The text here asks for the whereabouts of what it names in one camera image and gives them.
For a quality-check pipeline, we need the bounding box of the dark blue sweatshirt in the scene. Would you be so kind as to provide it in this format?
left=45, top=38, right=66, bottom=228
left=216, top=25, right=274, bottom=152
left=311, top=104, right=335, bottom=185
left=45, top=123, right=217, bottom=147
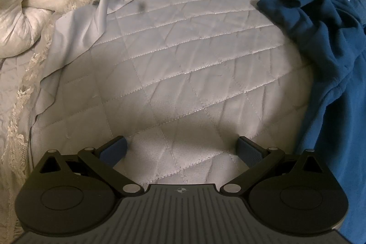
left=257, top=0, right=366, bottom=236

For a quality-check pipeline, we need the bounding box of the light grey thin sheet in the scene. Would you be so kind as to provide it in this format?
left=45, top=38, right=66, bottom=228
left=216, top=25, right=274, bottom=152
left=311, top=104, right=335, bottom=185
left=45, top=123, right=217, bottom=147
left=36, top=0, right=166, bottom=125

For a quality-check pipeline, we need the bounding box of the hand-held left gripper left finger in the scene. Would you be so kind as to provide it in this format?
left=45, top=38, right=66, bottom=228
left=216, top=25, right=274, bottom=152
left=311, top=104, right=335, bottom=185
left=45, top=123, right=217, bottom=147
left=38, top=135, right=145, bottom=196

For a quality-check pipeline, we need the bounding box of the beige lace trimmed blanket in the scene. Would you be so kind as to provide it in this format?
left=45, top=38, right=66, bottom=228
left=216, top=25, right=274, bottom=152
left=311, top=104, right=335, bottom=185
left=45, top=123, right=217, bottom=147
left=0, top=0, right=152, bottom=176

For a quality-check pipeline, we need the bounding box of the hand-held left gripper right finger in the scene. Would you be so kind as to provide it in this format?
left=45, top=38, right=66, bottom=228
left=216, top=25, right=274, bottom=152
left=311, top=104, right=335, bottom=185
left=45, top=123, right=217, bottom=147
left=220, top=136, right=328, bottom=195

